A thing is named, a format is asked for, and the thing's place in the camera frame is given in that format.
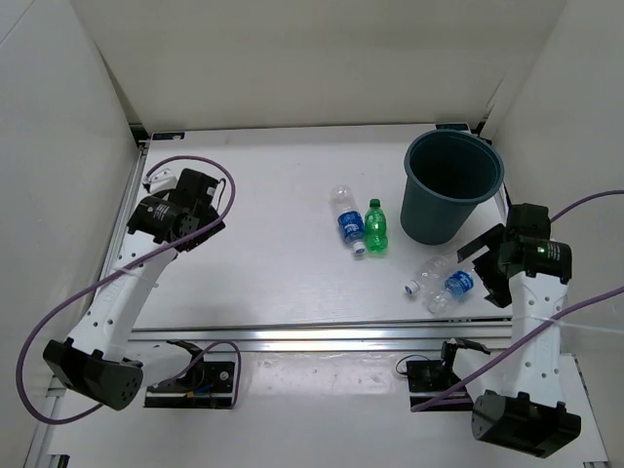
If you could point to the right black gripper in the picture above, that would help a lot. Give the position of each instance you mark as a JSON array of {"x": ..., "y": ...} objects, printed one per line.
[{"x": 499, "y": 289}]

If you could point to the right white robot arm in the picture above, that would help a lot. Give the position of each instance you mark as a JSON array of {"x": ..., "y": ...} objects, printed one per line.
[{"x": 520, "y": 404}]

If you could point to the clear bottle blue label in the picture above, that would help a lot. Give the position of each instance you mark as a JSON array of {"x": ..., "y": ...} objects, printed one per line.
[
  {"x": 348, "y": 218},
  {"x": 450, "y": 293}
]

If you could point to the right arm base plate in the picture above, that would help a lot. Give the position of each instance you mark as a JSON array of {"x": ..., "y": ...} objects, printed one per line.
[{"x": 428, "y": 377}]

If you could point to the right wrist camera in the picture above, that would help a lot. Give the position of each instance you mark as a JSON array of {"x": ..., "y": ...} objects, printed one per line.
[{"x": 527, "y": 221}]

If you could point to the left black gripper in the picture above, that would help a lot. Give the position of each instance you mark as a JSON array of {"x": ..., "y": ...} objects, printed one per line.
[{"x": 204, "y": 237}]

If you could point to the green plastic bottle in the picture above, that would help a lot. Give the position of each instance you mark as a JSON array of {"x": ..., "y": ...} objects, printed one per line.
[{"x": 376, "y": 238}]

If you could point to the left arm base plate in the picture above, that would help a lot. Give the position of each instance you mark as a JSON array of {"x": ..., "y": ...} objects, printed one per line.
[{"x": 206, "y": 385}]

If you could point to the dark teal plastic bin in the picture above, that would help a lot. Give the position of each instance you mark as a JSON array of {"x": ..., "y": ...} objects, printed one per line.
[{"x": 449, "y": 173}]

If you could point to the aluminium front rail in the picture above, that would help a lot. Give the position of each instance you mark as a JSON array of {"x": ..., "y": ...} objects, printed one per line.
[{"x": 495, "y": 333}]

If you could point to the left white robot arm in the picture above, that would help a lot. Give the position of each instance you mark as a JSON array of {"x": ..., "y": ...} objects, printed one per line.
[{"x": 93, "y": 360}]

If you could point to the clear unlabeled plastic bottle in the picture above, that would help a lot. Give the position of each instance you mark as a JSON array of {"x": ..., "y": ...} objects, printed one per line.
[{"x": 432, "y": 272}]

